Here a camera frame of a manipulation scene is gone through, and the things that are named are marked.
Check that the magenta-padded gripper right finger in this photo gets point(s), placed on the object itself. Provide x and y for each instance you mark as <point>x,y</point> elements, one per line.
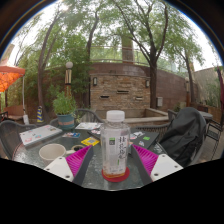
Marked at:
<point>146,160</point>

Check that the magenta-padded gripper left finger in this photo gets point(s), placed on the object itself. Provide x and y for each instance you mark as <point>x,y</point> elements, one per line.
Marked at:
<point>76,161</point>

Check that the clear plastic drink bottle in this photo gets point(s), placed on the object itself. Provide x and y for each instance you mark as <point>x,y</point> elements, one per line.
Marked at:
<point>115,150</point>

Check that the yellow card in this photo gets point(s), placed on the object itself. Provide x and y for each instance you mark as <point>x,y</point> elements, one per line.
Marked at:
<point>90,141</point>

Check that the white ribbed mug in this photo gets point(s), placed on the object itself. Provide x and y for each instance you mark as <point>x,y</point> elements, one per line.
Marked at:
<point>51,153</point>

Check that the small colourful card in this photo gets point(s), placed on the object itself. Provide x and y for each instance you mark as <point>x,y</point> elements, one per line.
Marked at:
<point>71,135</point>

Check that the white booklet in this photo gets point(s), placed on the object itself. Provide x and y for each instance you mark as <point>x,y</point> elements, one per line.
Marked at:
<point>87,126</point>

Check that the silver laptop with stickers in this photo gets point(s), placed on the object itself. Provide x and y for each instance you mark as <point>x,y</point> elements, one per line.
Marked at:
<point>40,135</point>

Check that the black jacket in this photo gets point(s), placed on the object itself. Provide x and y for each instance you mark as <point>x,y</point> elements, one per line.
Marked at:
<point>185,136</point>

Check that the green plant in blue pot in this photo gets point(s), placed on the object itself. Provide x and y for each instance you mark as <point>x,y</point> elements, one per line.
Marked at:
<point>64,106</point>

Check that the blue yellow striped cone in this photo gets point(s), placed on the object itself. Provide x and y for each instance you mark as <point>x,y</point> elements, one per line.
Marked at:
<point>40,115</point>

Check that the black metal chair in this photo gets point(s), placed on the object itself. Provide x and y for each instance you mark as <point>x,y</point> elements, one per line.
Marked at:
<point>215,133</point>

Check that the small round patio table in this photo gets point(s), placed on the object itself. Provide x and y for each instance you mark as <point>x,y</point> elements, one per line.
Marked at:
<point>206,116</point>

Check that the wooden bench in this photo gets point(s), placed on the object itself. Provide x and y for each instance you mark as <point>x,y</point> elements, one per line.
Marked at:
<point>15,111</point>

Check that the dark patio chair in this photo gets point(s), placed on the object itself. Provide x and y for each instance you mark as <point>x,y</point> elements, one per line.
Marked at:
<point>3,116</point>

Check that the closed maroon umbrella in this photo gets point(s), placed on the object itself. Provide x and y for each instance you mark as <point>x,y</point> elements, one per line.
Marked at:
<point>221,88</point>

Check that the grey wall box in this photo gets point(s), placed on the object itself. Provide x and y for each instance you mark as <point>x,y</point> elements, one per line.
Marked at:
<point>159,101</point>

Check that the black wall lantern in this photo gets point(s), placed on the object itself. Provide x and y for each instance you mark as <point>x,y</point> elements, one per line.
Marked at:
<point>95,81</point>
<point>147,83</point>

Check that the globe-topped lamp post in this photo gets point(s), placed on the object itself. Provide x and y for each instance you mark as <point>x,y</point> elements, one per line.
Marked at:
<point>68,78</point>
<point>187,93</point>

